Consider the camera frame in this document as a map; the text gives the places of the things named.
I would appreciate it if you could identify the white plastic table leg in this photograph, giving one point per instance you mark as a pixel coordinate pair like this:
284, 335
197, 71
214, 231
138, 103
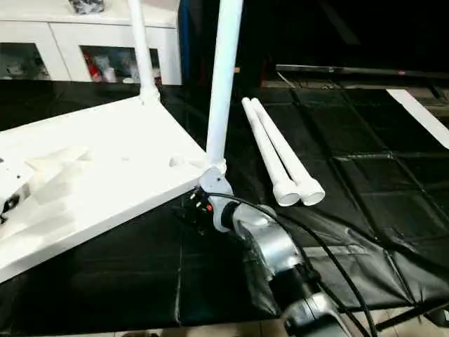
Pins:
287, 151
144, 49
223, 70
270, 154

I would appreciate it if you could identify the white plastic table top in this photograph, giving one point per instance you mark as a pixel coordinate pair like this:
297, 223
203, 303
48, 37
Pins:
105, 161

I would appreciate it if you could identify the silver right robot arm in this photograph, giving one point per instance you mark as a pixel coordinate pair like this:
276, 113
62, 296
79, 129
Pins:
280, 253

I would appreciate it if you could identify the black work mat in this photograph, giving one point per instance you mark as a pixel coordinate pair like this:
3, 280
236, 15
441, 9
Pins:
351, 210

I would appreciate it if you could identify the red bottle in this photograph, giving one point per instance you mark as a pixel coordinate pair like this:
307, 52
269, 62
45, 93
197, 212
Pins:
93, 67

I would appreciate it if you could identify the grey crumpled object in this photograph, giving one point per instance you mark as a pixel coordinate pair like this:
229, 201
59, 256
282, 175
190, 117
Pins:
88, 5

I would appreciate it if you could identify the white glass-door cabinet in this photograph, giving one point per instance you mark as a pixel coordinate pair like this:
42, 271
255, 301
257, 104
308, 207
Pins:
42, 35

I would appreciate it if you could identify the white flat strip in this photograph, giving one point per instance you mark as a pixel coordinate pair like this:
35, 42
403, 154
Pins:
421, 116

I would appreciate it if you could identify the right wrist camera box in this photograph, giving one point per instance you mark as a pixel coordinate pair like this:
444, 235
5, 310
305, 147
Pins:
212, 184

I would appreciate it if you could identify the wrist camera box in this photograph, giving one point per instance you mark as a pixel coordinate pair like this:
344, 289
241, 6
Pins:
10, 182
212, 184

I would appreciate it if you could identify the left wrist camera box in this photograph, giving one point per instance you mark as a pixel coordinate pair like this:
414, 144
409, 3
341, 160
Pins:
10, 182

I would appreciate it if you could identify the dark long rail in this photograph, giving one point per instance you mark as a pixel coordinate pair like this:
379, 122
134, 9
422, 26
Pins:
365, 70

